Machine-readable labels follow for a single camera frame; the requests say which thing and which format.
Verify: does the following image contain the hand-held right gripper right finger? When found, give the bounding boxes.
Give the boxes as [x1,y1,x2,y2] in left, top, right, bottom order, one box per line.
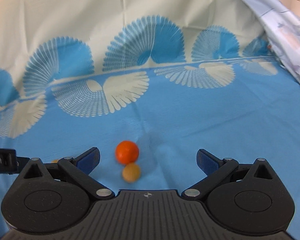
[181,149,278,200]

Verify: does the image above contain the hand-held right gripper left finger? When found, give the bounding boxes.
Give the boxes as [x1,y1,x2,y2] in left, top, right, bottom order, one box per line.
[20,147,115,200]

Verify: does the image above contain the small tan round fruit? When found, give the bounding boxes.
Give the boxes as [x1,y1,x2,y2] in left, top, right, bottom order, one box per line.
[122,163,141,182]

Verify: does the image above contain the blue fan-print cloth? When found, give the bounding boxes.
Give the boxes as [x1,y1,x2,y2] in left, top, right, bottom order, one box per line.
[0,0,300,232]

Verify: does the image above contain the pale blue patterned cloth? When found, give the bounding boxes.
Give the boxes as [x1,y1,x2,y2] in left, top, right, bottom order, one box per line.
[226,0,300,93]

